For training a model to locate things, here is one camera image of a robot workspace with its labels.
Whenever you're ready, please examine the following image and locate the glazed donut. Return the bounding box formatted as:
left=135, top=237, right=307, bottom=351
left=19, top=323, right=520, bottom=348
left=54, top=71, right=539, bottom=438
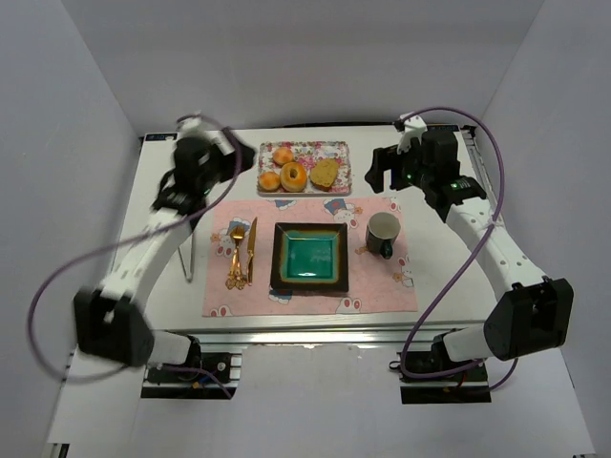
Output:
left=280, top=161, right=308, bottom=193

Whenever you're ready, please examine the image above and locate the brown bread slice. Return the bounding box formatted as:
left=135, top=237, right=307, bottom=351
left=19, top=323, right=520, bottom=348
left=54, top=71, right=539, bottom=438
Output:
left=309, top=158, right=339, bottom=192

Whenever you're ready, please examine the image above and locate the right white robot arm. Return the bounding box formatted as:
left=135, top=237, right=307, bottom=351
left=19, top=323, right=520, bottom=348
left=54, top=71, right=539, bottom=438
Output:
left=365, top=130, right=574, bottom=364

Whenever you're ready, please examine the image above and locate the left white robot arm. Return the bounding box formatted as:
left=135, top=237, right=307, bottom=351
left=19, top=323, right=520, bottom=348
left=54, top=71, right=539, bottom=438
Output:
left=73, top=128, right=255, bottom=375

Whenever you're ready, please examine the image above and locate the round bun lower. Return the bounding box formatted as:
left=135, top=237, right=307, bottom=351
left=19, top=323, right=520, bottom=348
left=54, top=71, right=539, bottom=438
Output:
left=258, top=172, right=281, bottom=192

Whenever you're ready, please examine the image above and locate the round bun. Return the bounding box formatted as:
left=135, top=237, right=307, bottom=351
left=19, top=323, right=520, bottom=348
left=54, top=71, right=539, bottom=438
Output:
left=258, top=172, right=281, bottom=192
left=272, top=146, right=294, bottom=166

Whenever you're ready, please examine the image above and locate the round bun upper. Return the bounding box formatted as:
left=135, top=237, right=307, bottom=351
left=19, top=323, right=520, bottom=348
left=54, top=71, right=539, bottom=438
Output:
left=272, top=146, right=294, bottom=166

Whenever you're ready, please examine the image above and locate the floral serving tray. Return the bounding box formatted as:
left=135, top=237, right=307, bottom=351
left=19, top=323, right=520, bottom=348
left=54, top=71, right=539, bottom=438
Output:
left=256, top=140, right=352, bottom=197

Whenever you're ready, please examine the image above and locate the dark green mug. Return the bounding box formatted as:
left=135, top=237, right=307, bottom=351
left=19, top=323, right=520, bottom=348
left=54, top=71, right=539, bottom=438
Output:
left=366, top=212, right=401, bottom=260

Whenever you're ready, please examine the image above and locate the gold knife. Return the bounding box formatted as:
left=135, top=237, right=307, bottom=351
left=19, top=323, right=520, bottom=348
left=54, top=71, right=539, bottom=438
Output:
left=245, top=218, right=258, bottom=285

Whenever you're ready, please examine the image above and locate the gold fork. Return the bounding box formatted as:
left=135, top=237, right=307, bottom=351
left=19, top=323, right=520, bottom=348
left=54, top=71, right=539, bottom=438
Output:
left=225, top=226, right=245, bottom=290

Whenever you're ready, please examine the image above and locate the square teal brown plate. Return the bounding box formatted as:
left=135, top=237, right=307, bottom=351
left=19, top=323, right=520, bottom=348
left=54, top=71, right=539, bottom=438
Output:
left=270, top=222, right=349, bottom=294

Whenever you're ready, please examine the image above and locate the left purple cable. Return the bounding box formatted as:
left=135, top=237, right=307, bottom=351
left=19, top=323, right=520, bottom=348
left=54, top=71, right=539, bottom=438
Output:
left=26, top=110, right=249, bottom=383

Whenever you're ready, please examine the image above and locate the purple cable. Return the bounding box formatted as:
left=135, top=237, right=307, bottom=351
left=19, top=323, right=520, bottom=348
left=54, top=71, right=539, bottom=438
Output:
left=26, top=110, right=249, bottom=383
left=398, top=106, right=520, bottom=393

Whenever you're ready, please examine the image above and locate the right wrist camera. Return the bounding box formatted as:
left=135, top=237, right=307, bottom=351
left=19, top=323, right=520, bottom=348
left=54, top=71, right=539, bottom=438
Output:
left=392, top=113, right=428, bottom=155

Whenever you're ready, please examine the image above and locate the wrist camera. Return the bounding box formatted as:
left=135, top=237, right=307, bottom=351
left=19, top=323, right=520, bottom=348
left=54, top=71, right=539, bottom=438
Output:
left=175, top=114, right=231, bottom=156
left=392, top=113, right=428, bottom=155

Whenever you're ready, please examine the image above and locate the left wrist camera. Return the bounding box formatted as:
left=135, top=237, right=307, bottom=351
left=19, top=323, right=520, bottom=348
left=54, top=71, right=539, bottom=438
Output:
left=175, top=114, right=231, bottom=156

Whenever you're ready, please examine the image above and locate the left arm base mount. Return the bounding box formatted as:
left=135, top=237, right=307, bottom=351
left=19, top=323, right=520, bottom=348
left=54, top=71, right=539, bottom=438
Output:
left=140, top=337, right=242, bottom=401

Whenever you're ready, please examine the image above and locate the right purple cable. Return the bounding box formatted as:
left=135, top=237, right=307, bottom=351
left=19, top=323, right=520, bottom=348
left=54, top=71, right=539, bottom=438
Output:
left=398, top=106, right=520, bottom=393

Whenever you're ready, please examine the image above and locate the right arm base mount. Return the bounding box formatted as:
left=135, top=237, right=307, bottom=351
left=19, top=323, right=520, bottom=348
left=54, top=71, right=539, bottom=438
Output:
left=389, top=334, right=492, bottom=406

